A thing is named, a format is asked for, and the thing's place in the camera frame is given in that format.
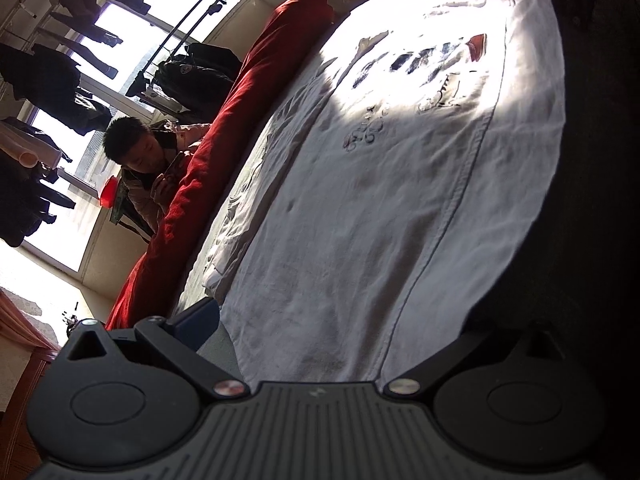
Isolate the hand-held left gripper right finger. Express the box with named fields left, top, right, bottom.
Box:
left=382, top=327, right=576, bottom=401

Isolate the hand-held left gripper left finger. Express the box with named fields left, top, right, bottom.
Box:
left=65, top=297, right=251, bottom=401

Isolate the white printed t-shirt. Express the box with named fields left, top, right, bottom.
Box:
left=202, top=0, right=568, bottom=386

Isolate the row of dark hanging clothes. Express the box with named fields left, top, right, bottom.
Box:
left=0, top=0, right=153, bottom=248

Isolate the metal clothes drying rack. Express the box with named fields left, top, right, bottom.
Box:
left=125, top=0, right=296, bottom=101

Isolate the green folding table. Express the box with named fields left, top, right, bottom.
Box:
left=110, top=180, right=156, bottom=243

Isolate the red quilt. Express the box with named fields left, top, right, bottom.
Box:
left=105, top=0, right=336, bottom=331

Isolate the red basin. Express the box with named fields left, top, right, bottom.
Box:
left=99, top=176, right=123, bottom=208

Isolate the wooden headboard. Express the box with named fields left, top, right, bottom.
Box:
left=0, top=347, right=61, bottom=461

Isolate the black jacket with badge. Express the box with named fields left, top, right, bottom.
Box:
left=150, top=42, right=243, bottom=111

